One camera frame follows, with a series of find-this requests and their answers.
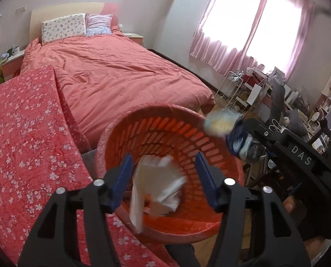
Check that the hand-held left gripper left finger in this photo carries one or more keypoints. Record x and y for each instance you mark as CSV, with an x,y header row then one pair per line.
x,y
122,178

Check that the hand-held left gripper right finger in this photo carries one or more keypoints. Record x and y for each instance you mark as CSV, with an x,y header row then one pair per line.
x,y
207,180

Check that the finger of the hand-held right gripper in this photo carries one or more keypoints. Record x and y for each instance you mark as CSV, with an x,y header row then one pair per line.
x,y
257,129
246,147

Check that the light green sock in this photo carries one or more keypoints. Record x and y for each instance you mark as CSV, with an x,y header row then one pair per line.
x,y
219,122

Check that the white cloth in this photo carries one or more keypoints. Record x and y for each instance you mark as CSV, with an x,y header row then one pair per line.
x,y
159,178

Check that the orange plastic basket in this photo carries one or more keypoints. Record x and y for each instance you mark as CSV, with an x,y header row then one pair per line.
x,y
168,128

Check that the person's right hand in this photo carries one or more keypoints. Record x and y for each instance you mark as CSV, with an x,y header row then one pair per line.
x,y
289,204

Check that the grey office chair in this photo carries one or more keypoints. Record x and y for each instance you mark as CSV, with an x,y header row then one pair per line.
x,y
278,103

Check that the pink curtain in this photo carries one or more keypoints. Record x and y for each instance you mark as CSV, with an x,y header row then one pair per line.
x,y
237,33

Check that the salmon red duvet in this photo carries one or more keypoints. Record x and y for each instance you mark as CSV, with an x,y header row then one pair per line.
x,y
112,75

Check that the pink and white nightstand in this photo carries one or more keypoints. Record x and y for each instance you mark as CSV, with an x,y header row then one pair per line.
x,y
12,66
133,36

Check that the pink striped pillow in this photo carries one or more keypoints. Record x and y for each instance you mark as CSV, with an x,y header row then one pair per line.
x,y
98,23

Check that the white floral pillow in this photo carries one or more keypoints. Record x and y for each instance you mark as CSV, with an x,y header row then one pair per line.
x,y
64,27

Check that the white mug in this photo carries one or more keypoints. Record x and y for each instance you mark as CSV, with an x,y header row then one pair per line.
x,y
14,50

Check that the beige and pink headboard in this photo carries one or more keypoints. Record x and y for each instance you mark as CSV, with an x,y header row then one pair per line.
x,y
59,11

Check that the white wall socket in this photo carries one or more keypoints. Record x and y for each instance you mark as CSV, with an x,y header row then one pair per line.
x,y
20,9

